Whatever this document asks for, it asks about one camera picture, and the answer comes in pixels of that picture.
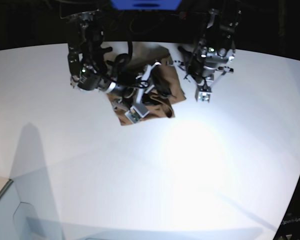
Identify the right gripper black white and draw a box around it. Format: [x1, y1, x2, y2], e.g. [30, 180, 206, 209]
[112, 61, 172, 124]

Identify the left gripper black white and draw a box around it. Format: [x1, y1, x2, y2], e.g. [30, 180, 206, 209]
[173, 60, 234, 92]

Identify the brown t-shirt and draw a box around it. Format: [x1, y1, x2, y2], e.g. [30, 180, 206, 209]
[107, 43, 186, 126]

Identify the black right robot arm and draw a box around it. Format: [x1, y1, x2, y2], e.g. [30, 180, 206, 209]
[66, 11, 172, 124]

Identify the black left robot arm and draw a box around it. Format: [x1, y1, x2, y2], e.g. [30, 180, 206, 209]
[176, 3, 241, 103]

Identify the blue box overhead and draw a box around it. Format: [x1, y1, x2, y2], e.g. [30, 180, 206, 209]
[111, 0, 181, 11]

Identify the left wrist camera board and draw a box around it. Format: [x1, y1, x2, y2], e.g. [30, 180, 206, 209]
[195, 88, 212, 103]

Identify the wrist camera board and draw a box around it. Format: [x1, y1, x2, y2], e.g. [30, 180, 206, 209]
[124, 105, 150, 124]
[195, 88, 212, 103]

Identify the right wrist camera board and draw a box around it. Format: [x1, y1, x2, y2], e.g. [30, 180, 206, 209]
[124, 105, 150, 124]

